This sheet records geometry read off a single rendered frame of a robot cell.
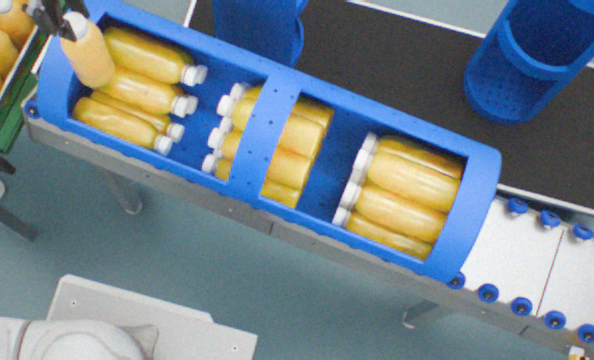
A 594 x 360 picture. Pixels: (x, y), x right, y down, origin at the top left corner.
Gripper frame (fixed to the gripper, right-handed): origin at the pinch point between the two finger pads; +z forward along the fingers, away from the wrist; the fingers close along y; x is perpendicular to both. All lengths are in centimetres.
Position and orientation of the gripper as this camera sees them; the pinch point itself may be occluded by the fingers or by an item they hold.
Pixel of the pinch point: (70, 16)
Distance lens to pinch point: 135.4
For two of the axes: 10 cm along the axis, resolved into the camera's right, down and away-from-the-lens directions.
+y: 3.7, -8.9, 2.6
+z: -0.6, 2.5, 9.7
